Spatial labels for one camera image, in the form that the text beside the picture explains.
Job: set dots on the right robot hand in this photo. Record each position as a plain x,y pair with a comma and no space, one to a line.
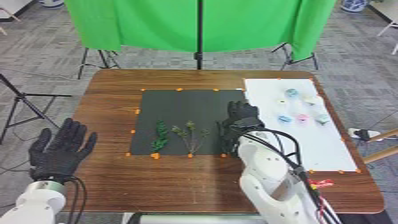
242,115

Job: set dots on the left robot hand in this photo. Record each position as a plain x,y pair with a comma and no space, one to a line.
59,156

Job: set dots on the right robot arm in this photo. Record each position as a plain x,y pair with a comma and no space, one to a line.
273,186

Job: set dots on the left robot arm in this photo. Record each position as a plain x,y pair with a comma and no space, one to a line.
36,203

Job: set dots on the blue flower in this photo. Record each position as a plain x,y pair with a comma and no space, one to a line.
292,92
285,118

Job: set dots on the yellow flower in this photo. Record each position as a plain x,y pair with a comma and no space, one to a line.
283,101

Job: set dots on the pink flower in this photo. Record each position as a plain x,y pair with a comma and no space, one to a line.
303,119

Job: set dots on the green sprig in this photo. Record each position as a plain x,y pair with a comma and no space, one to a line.
191,135
161,136

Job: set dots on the dark mat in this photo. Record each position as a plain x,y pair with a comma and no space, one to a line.
178,110

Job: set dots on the white sheet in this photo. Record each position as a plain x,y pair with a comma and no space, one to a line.
296,140

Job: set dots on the white flower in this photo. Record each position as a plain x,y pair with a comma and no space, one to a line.
322,119
310,100

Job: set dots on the black tripod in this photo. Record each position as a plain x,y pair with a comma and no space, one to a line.
22,106

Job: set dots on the black stand pole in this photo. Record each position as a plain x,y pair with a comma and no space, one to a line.
200,33

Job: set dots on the pale grey bar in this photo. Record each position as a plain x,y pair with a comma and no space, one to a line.
196,219

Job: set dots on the blue and white vase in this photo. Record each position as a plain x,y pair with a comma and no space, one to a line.
52,3
356,5

